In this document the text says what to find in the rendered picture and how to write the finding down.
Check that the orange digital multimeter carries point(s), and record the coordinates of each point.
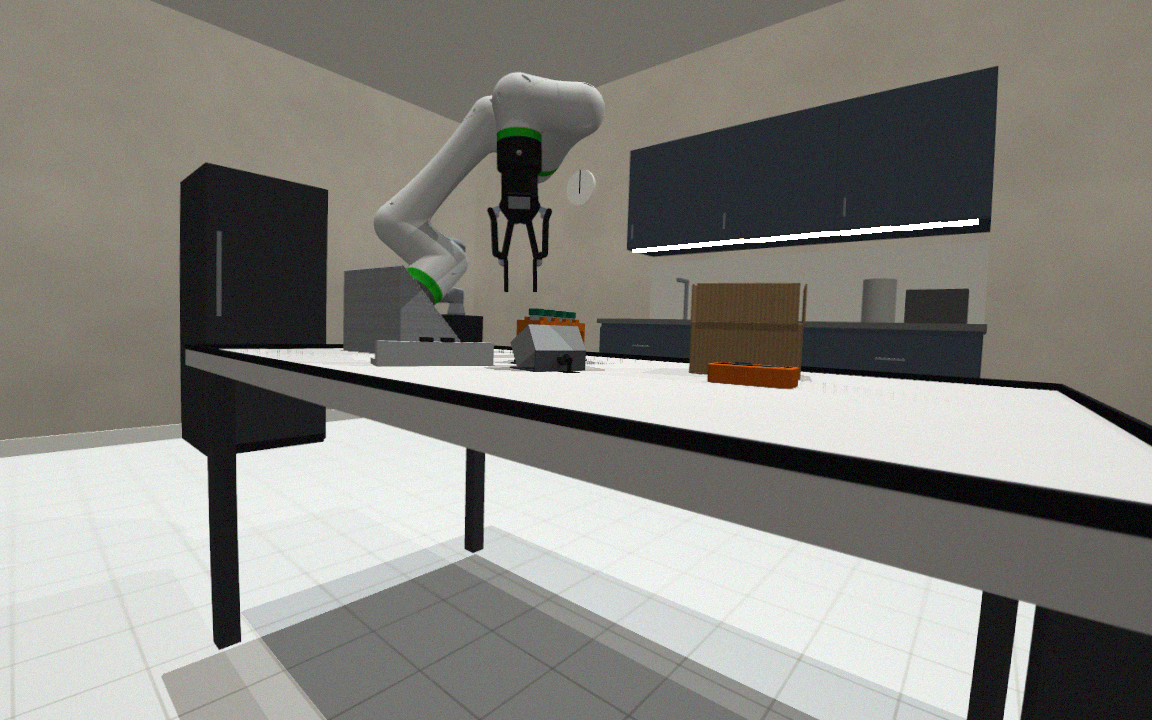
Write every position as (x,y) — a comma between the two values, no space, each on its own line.
(746,373)

